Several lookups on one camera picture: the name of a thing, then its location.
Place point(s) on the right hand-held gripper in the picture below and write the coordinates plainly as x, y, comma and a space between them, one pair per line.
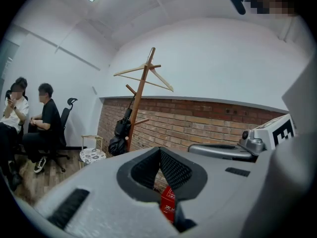
270, 133

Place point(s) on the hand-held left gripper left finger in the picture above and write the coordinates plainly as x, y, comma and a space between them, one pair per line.
99, 182

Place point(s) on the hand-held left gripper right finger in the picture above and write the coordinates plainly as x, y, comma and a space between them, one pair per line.
223, 195

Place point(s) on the black umbrella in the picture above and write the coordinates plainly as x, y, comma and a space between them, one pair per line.
122, 128

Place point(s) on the wooden coat rack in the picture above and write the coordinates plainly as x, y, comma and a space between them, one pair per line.
139, 100

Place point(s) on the floral round wooden stool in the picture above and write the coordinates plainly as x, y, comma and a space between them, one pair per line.
92, 154

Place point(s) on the red box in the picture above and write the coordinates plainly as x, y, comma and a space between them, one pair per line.
168, 204

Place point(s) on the black office chair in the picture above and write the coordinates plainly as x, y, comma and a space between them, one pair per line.
65, 115

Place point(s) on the pale wooden clothes hanger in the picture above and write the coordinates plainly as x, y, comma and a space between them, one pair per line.
131, 69

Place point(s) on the black head-mounted camera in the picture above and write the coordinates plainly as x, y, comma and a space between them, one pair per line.
236, 0

